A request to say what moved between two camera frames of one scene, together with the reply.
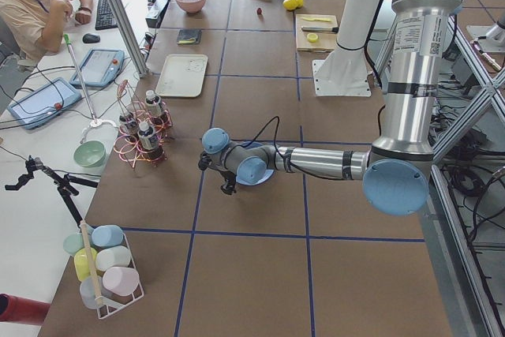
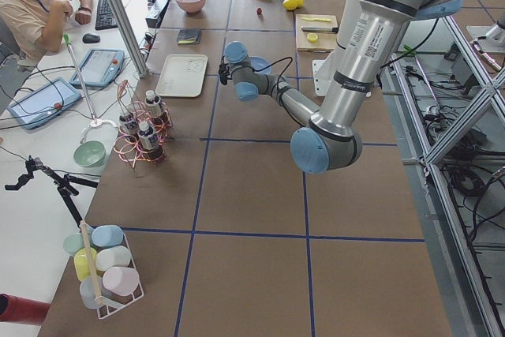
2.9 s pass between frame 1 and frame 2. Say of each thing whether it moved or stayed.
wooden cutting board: stayed
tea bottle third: stayed
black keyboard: stayed
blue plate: moved
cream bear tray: stayed
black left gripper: moved
